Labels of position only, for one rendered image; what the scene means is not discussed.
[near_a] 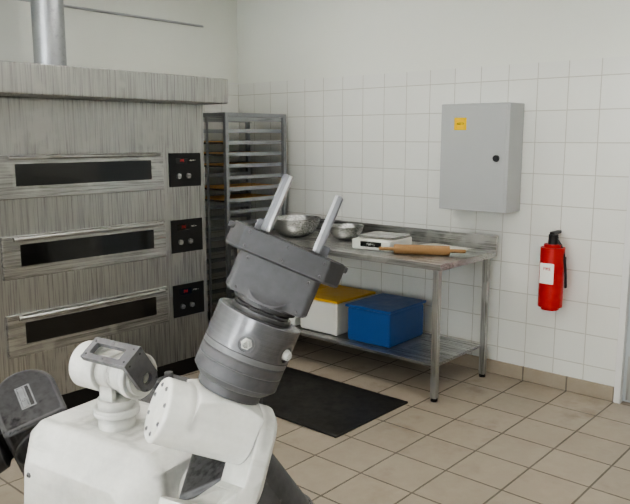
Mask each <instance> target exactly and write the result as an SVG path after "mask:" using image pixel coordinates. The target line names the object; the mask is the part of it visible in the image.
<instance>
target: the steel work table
mask: <svg viewBox="0 0 630 504"><path fill-rule="evenodd" d="M324 221H325V219H321V218H320V222H319V225H318V227H317V228H316V230H315V231H314V232H313V233H311V234H309V235H306V236H304V237H287V236H285V235H283V234H280V233H278V232H277V231H276V230H272V232H271V234H273V235H276V236H278V237H280V238H283V239H285V240H287V241H290V242H292V243H295V244H297V245H299V246H302V247H304V248H307V249H309V250H311V251H312V250H313V248H314V245H315V243H316V240H317V238H318V236H319V233H320V231H321V228H322V226H323V224H324ZM338 223H353V224H362V225H364V226H363V231H362V232H361V234H365V233H369V232H374V231H383V232H394V233H406V234H410V235H409V236H411V237H412V245H422V244H429V243H438V244H444V245H451V246H457V247H463V248H469V249H471V250H469V251H466V253H450V255H449V256H441V255H414V254H394V252H393V251H391V252H386V251H376V250H366V249H356V248H353V247H352V240H340V239H338V238H335V237H333V236H332V234H331V233H329V236H328V238H327V240H326V243H325V245H324V246H327V247H329V248H330V251H329V254H328V255H329V256H336V257H343V258H350V259H357V260H364V261H371V262H378V263H385V264H392V265H399V266H406V267H413V268H420V269H427V270H433V298H432V334H430V333H425V332H423V334H422V335H421V336H418V337H416V338H413V339H411V340H408V341H406V342H403V343H401V344H398V345H396V346H393V347H391V348H386V347H381V346H377V345H372V344H368V343H363V342H359V341H355V340H350V339H348V332H347V333H344V334H341V335H338V336H334V335H330V334H326V333H322V332H317V331H313V330H309V329H305V328H302V327H301V326H300V325H297V326H296V327H297V328H298V329H299V330H300V331H301V333H300V335H303V336H307V337H311V338H315V339H319V340H323V341H327V342H331V343H335V344H339V345H343V346H347V347H352V348H356V349H360V350H364V351H368V352H372V353H376V354H380V355H384V356H388V357H392V358H396V359H400V360H404V361H408V362H412V363H416V364H420V365H424V366H429V367H431V372H430V398H431V400H430V401H431V402H437V401H438V392H439V366H440V365H442V364H444V363H446V362H449V361H451V360H453V359H455V358H458V357H460V356H462V355H464V354H467V353H469V352H471V351H473V350H475V349H478V348H479V372H478V373H479V377H485V375H486V364H487V339H488V314H489V289H490V264H491V258H493V257H496V256H497V244H498V236H493V235H483V234H473V233H463V232H453V231H442V230H432V229H422V228H412V227H402V226H392V225H382V224H372V223H362V222H352V221H341V220H335V221H334V224H338ZM481 260H483V267H482V293H481V320H480V344H477V343H472V342H468V341H463V340H458V339H453V338H449V337H444V336H440V323H441V288H442V271H443V270H447V269H451V268H455V267H458V266H462V265H466V264H470V263H474V262H477V261H481Z"/></svg>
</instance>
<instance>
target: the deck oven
mask: <svg viewBox="0 0 630 504"><path fill-rule="evenodd" d="M227 103H228V79H224V78H212V77H199V76H187V75H175V74H162V73H150V72H137V71H125V70H113V69H100V68H88V67H75V66H63V65H51V64H38V63H26V62H13V61H1V60H0V383H1V382H2V381H3V380H5V379H6V378H7V377H9V376H11V375H12V374H14V373H17V372H20V371H23V370H29V369H37V370H43V371H45V372H47V373H49V374H50V375H51V376H52V377H53V378H54V380H55V382H56V384H57V386H58V388H59V391H60V393H61V395H62V397H63V399H64V402H65V404H66V406H67V408H68V409H71V408H73V407H76V406H79V405H81V404H84V403H86V402H89V401H92V400H94V399H97V398H98V397H99V396H100V394H99V391H96V390H92V389H89V388H85V387H82V386H78V385H76V384H75V383H74V382H73V381H72V379H71V378H70V375H69V361H70V358H71V355H72V353H73V352H74V350H75V349H76V348H77V347H78V346H79V345H80V344H81V343H83V342H85V341H89V340H92V341H93V340H94V339H95V338H96V337H100V338H104V339H109V340H114V341H118V342H123V343H127V344H132V345H136V346H141V348H142V349H143V351H144V352H145V353H146V354H149V355H151V356H152V357H153V358H154V360H155V362H156V365H157V373H158V378H159V377H162V376H164V372H165V371H173V374H175V375H179V376H180V375H184V374H187V373H190V372H193V371H197V370H199V369H198V367H197V365H196V363H195V357H196V354H197V352H198V349H199V347H200V345H201V342H202V340H203V337H204V335H205V333H206V330H207V328H208V295H207V254H206V214H205V173H204V133H203V105H210V104H227Z"/></svg>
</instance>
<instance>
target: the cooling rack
mask: <svg viewBox="0 0 630 504"><path fill-rule="evenodd" d="M228 117H252V118H283V114H265V113H233V112H218V113H203V118H205V126H206V167H207V209H208V250H209V291H210V312H208V324H209V323H210V321H211V318H212V316H213V313H214V311H213V312H212V270H211V228H210V186H209V143H208V118H223V146H224V195H225V244H226V281H227V279H228V276H229V274H230V271H231V245H230V244H228V243H226V237H227V235H228V233H229V230H230V226H228V223H229V221H230V180H229V128H228ZM226 293H227V298H230V299H232V290H231V289H230V288H228V287H227V284H226Z"/></svg>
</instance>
